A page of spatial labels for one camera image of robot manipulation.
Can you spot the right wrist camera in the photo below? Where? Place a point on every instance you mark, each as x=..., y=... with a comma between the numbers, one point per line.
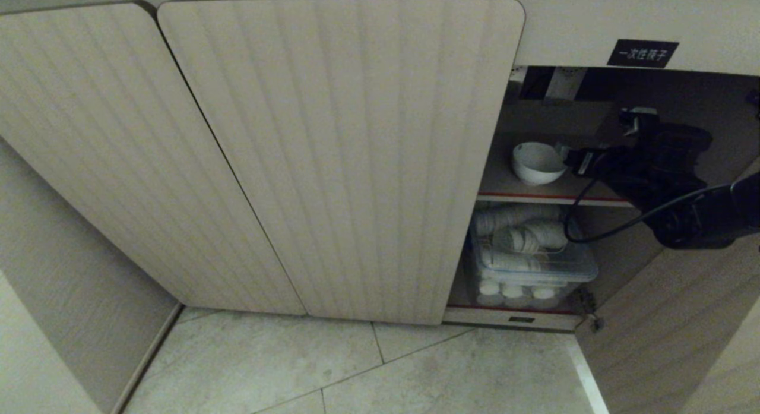
x=640, y=119

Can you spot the clear plastic storage bin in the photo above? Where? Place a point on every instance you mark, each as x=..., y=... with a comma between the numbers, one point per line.
x=564, y=271

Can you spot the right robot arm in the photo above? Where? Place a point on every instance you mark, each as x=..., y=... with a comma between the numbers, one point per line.
x=694, y=218

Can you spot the metal door hinge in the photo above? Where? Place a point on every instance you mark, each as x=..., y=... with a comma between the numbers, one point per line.
x=591, y=313

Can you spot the beige wooden cabinet door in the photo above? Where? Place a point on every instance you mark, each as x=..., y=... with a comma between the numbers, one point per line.
x=671, y=331
x=356, y=164
x=119, y=152

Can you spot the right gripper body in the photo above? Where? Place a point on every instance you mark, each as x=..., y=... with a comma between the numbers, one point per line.
x=599, y=163

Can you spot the beige wooden cabinet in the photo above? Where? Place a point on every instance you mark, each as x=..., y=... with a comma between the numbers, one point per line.
x=594, y=22

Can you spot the cabinet shelf board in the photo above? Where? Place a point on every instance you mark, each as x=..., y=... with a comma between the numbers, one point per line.
x=534, y=196

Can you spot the small white cup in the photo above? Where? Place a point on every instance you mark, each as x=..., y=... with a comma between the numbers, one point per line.
x=489, y=290
x=513, y=294
x=543, y=295

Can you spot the white ceramic bowl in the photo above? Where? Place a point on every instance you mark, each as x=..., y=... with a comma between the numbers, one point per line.
x=534, y=164

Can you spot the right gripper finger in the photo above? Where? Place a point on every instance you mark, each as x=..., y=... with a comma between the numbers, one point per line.
x=561, y=150

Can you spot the black label with white print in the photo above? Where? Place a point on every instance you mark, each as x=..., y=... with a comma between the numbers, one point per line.
x=642, y=53

